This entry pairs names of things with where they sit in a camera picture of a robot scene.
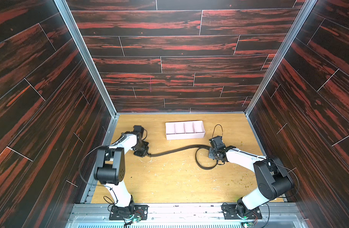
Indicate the pink divided storage box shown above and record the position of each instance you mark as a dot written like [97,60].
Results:
[184,130]

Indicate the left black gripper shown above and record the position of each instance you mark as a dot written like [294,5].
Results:
[144,153]

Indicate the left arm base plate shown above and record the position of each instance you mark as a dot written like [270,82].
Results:
[136,212]

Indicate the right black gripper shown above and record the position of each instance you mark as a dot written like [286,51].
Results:
[215,152]

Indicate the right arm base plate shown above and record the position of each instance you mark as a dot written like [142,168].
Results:
[234,211]

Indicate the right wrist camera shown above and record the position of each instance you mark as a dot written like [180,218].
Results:
[217,143]

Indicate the black leather belt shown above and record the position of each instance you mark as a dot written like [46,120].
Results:
[197,146]

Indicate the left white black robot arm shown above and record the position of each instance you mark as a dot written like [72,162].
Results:
[109,168]

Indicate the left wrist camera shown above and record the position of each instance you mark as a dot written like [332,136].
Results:
[138,129]

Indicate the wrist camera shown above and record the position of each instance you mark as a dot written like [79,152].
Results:
[138,129]
[217,143]

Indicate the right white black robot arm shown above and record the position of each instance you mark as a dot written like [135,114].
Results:
[272,177]

